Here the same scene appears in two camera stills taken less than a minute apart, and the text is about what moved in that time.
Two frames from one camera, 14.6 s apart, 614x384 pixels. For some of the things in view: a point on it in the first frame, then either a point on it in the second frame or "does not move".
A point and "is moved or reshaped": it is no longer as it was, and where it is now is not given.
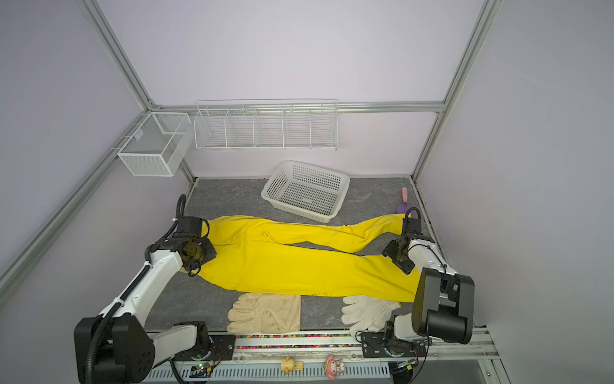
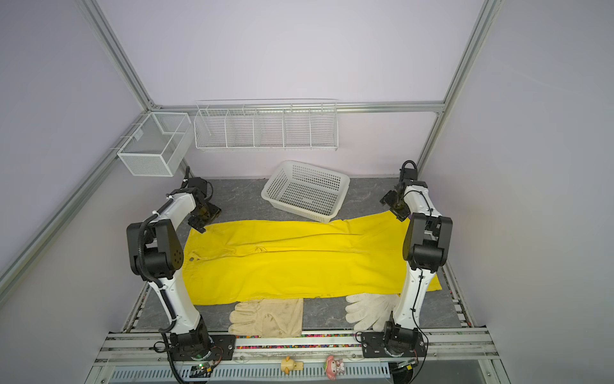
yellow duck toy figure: x=288 y=365 does not move
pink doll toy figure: x=334 y=367 does not move
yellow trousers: x=257 y=254 is moved or reshaped
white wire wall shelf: x=266 y=124 does not move
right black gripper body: x=398 y=260 → x=396 y=206
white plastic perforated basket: x=306 y=190 does not move
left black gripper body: x=205 y=253 → x=204 y=214
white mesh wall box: x=158 y=146 does not move
